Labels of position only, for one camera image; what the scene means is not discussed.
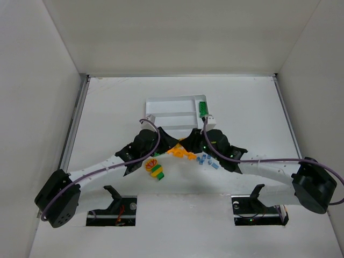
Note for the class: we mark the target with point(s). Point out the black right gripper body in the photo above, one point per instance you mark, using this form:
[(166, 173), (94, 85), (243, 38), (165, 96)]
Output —
[(195, 140)]

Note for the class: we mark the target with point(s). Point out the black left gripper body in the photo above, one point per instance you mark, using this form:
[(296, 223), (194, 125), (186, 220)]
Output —
[(163, 138)]

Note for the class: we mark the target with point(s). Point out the flower lego stack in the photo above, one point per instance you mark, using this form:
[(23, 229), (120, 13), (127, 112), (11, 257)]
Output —
[(155, 169)]

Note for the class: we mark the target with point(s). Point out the green lego plate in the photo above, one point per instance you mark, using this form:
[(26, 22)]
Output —
[(203, 110)]

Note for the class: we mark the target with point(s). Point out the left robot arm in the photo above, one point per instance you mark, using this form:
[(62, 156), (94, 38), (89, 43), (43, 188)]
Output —
[(64, 194)]

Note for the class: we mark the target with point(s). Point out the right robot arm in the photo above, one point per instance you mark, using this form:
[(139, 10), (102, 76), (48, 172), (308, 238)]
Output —
[(302, 182)]

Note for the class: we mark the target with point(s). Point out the orange lego pieces pile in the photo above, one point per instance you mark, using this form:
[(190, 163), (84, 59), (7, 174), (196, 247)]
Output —
[(180, 152)]

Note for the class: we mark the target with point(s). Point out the light blue lego pieces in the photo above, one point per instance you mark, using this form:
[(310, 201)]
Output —
[(207, 159)]

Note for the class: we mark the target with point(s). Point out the white divided sorting tray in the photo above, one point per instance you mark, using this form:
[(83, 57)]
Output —
[(176, 115)]

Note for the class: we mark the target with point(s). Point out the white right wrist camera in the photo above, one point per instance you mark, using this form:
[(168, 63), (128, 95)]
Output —
[(209, 122)]

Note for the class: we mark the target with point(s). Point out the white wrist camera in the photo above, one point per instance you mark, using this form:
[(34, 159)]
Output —
[(209, 122), (151, 118)]

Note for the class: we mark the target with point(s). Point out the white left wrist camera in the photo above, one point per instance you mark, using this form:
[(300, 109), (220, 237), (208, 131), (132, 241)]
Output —
[(151, 118)]

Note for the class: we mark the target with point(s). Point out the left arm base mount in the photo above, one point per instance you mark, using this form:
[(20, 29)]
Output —
[(120, 212)]

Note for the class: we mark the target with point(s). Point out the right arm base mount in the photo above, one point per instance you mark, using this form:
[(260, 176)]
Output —
[(249, 211)]

